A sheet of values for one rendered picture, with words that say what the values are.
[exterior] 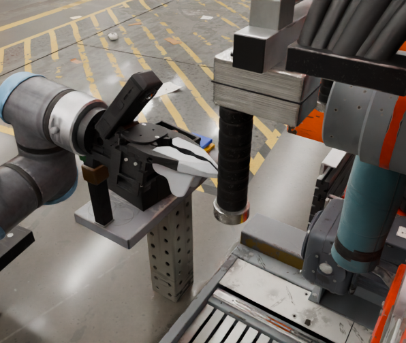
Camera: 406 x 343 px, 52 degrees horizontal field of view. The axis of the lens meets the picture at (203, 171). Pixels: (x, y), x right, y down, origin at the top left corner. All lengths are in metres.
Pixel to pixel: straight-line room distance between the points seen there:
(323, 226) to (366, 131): 0.56
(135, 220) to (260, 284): 0.51
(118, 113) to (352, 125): 0.29
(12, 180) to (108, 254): 0.88
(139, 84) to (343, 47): 0.29
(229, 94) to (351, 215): 0.42
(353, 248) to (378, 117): 0.36
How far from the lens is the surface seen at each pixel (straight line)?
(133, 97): 0.54
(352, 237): 0.79
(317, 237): 1.02
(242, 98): 0.39
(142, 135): 0.57
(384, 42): 0.32
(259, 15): 0.37
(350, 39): 0.32
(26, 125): 0.69
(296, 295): 1.31
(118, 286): 1.43
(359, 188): 0.73
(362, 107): 0.50
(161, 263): 1.27
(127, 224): 0.95
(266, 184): 1.82
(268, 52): 0.36
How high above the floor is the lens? 1.08
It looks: 35 degrees down
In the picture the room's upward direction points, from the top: straight up
